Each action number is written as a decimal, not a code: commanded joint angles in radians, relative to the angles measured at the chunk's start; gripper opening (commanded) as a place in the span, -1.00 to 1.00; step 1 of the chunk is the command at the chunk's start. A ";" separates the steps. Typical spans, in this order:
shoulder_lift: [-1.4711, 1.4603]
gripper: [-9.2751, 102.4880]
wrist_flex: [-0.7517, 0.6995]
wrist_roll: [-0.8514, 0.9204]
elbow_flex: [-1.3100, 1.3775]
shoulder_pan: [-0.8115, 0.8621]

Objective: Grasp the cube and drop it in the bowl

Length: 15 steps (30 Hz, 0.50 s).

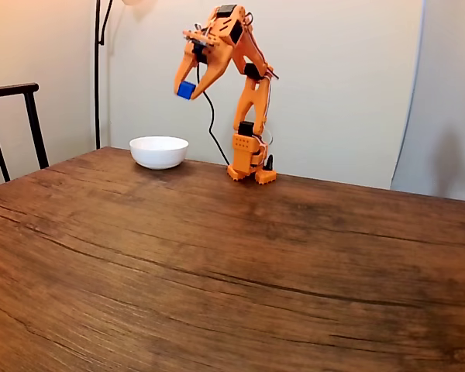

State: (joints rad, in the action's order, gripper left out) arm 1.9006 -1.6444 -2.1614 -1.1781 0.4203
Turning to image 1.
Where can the blue cube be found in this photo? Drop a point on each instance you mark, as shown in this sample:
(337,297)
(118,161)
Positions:
(185,90)

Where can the white bowl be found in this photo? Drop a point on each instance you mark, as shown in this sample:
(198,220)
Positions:
(159,153)

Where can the black floor lamp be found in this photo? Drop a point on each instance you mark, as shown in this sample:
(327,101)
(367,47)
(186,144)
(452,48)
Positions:
(97,77)

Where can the white backdrop sheet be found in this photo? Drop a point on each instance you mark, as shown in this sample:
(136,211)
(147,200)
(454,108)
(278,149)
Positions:
(333,77)

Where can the black wooden chair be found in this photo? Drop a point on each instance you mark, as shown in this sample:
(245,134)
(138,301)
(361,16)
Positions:
(31,116)

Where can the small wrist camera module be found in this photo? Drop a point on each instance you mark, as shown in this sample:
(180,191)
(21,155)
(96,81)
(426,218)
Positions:
(199,36)

